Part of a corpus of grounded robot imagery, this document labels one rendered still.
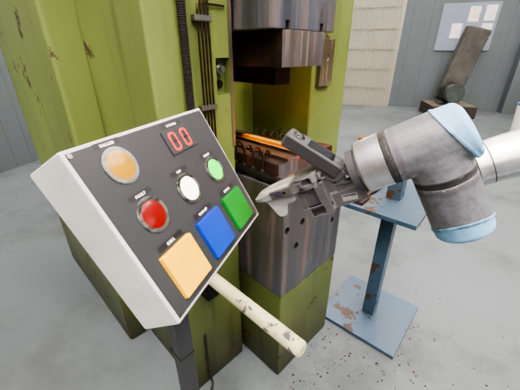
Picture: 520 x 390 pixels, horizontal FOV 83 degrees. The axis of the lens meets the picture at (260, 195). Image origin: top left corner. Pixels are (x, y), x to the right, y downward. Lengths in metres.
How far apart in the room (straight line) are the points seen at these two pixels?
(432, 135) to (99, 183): 0.46
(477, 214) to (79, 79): 1.15
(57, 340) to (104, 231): 1.52
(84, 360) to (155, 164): 1.39
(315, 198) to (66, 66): 0.93
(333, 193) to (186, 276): 0.29
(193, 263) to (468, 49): 8.18
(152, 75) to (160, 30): 0.10
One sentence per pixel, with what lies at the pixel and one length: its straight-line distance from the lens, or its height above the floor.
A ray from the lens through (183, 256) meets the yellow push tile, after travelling 0.48.
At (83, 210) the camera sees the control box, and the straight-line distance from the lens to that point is 0.45.
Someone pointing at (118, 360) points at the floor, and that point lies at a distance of 1.72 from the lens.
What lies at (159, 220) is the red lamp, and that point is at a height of 1.08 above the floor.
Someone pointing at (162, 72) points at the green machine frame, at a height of 1.26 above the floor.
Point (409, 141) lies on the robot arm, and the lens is 0.49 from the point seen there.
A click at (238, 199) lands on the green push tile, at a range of 0.64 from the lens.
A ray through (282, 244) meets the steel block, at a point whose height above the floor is 0.71.
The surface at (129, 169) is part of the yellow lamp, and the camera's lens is 0.47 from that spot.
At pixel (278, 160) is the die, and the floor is 0.98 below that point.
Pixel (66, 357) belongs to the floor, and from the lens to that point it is 1.85.
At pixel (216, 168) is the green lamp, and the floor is 1.09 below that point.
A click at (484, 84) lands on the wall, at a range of 9.20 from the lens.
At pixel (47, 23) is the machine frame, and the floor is 1.39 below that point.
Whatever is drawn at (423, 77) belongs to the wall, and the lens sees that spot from 8.89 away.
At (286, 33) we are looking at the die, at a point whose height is 1.35.
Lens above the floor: 1.31
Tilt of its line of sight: 26 degrees down
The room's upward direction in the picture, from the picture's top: straight up
